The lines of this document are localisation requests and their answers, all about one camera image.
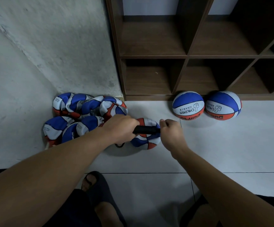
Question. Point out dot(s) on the person's left hand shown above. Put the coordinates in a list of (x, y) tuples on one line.
[(120, 130)]

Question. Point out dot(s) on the person's right hand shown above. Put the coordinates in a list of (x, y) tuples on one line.
[(173, 137)]

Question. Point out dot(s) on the black hand pump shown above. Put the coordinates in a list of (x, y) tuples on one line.
[(146, 130)]

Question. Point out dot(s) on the brown wooden cubby shelf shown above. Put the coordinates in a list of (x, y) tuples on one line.
[(153, 42)]

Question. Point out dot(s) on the person's left forearm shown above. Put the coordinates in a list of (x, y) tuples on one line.
[(35, 184)]

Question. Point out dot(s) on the person's right forearm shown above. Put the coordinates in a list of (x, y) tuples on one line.
[(229, 193)]

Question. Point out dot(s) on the person's left foot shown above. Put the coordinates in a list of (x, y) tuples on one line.
[(107, 214)]

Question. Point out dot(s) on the black sandal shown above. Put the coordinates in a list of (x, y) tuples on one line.
[(100, 189), (190, 208)]

